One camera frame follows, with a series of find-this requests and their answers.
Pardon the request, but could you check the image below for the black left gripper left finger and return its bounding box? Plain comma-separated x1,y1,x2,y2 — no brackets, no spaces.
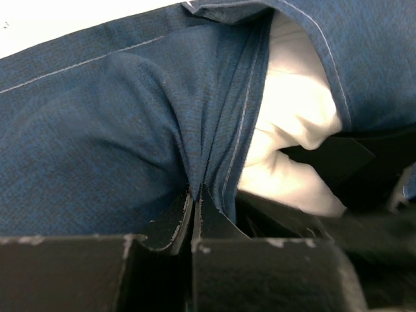
1,192,193,312

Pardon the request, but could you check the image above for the blue pillowcase with gold script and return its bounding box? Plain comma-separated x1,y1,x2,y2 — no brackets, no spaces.
1,1,415,236

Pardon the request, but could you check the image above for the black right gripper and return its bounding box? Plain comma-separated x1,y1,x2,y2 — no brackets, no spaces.
282,126,415,311

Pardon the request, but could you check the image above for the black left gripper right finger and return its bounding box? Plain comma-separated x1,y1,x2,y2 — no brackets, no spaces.
191,187,367,311

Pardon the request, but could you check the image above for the white pillow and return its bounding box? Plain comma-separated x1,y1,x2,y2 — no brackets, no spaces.
238,12,346,217

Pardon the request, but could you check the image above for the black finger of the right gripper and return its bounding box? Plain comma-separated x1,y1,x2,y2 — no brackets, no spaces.
235,191,336,241

